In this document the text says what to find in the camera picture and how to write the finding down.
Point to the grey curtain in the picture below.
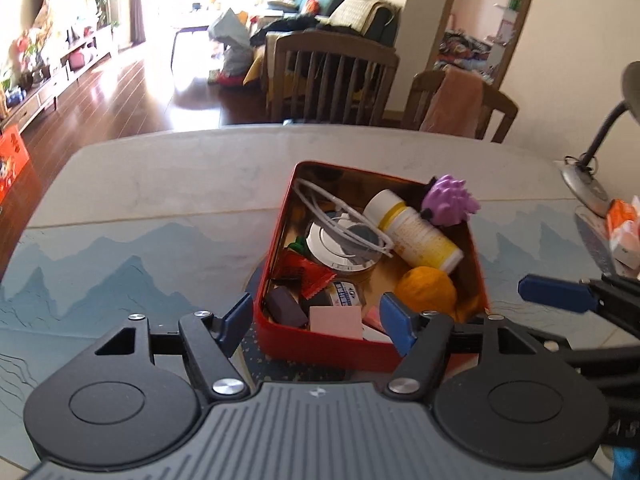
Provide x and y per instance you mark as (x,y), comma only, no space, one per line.
(137,0)

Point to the cream throw blanket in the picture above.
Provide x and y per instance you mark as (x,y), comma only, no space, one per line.
(357,10)

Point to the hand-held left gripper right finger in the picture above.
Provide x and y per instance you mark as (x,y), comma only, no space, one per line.
(397,322)

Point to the red cushion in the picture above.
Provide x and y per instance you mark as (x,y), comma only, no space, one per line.
(312,5)

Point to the small green plastic piece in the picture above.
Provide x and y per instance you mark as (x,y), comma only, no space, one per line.
(297,246)

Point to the pink block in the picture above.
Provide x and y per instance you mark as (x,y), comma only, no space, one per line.
(335,322)

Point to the round silver metal lid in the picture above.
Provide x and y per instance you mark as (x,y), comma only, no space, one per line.
(345,260)

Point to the orange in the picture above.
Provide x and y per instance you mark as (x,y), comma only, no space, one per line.
(425,290)

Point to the red candy wrapper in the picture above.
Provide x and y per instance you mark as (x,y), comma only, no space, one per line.
(305,275)

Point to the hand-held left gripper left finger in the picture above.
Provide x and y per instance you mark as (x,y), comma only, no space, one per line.
(239,317)

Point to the black jacket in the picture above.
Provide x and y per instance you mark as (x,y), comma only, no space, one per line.
(295,25)

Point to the colourful bedding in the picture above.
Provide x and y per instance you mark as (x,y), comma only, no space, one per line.
(470,50)

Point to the purple hedgehog toy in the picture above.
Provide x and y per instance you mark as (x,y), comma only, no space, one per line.
(447,202)

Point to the small pink eraser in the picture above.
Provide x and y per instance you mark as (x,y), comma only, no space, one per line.
(374,319)

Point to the purple block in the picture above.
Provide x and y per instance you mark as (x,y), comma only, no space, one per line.
(285,307)

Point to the coffee table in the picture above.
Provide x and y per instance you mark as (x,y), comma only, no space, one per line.
(192,25)

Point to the light blue bag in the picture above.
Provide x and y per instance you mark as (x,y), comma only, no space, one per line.
(230,30)

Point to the wooden dining chair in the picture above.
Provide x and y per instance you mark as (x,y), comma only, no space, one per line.
(330,75)
(500,110)

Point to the wooden TV cabinet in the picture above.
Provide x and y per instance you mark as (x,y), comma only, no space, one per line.
(45,90)

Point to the orange gift box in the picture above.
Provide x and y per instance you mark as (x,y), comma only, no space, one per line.
(11,160)

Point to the white yellow-label pill bottle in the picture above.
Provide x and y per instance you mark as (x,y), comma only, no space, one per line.
(415,235)

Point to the red tin box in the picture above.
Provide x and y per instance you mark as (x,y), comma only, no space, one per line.
(320,350)

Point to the orange white tissue pack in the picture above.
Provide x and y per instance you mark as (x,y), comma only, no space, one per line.
(625,230)

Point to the white sunglasses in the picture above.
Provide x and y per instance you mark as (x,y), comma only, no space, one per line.
(364,234)

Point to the grey desk lamp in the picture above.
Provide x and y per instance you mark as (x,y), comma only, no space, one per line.
(600,135)

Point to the pink handbag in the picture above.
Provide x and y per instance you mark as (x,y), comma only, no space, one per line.
(77,59)

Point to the blue mountain print table mat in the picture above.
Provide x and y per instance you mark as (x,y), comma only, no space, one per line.
(125,270)

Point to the pink towel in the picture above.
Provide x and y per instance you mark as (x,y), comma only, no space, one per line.
(452,100)

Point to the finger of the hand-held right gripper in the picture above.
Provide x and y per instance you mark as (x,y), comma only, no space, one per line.
(555,292)
(600,367)

